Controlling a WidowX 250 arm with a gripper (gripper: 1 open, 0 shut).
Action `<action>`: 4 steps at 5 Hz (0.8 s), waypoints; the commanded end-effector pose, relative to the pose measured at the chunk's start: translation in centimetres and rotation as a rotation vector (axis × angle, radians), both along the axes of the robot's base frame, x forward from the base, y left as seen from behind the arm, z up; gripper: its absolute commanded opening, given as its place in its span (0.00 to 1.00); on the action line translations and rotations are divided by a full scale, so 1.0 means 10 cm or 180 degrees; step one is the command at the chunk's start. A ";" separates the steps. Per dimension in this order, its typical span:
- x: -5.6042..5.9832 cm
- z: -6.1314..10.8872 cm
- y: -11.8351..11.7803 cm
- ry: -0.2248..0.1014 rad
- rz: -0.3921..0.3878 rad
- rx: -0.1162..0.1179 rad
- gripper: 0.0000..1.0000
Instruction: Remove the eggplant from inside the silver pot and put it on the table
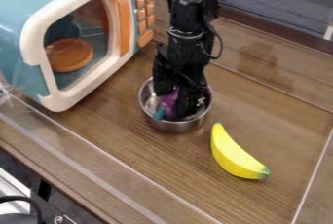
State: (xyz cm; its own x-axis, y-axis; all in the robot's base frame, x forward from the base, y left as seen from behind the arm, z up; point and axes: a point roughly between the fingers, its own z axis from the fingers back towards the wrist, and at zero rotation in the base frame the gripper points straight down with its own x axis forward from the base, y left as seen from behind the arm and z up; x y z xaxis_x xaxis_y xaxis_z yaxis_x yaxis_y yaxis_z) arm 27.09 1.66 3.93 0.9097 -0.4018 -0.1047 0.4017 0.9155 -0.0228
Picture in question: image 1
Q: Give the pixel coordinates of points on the purple toy eggplant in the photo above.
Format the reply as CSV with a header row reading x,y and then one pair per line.
x,y
165,108

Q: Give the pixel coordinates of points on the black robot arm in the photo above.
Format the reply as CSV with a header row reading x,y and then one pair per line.
x,y
190,15

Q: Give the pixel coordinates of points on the blue white toy microwave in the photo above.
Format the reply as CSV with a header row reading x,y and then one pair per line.
x,y
117,26

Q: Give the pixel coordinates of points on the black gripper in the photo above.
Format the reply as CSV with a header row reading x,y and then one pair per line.
x,y
179,67

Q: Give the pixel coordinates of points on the yellow toy banana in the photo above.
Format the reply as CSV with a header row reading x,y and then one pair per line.
x,y
233,158

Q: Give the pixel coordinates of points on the small silver pot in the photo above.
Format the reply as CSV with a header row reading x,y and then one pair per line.
x,y
162,122

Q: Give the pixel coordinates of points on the orange microwave turntable plate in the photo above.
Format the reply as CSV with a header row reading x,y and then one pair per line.
x,y
68,54

